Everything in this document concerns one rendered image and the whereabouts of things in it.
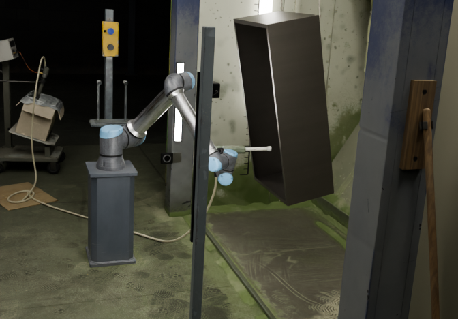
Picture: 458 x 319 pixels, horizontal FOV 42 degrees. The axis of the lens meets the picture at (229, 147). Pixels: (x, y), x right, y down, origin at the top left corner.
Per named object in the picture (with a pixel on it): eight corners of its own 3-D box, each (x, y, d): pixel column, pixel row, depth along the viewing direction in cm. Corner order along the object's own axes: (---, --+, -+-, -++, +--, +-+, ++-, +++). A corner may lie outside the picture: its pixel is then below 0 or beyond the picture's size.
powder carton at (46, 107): (17, 120, 609) (28, 84, 602) (58, 133, 619) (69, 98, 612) (6, 131, 558) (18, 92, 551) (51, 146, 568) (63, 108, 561)
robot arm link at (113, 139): (94, 153, 387) (94, 126, 383) (112, 148, 401) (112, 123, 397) (111, 157, 379) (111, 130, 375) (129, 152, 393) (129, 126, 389)
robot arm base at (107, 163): (97, 171, 380) (97, 157, 377) (95, 163, 397) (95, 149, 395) (127, 170, 386) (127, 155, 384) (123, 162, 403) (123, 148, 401)
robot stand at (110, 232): (89, 267, 388) (89, 174, 373) (85, 249, 416) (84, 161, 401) (135, 263, 398) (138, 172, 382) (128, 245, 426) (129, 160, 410)
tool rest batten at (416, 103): (398, 168, 193) (409, 80, 186) (420, 166, 196) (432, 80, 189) (403, 170, 191) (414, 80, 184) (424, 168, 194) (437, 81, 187)
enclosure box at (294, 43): (296, 168, 455) (279, 10, 418) (334, 193, 401) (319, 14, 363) (253, 178, 445) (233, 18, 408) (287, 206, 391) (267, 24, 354)
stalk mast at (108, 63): (110, 209, 495) (112, 9, 455) (112, 212, 489) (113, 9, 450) (103, 210, 493) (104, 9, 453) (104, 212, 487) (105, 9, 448)
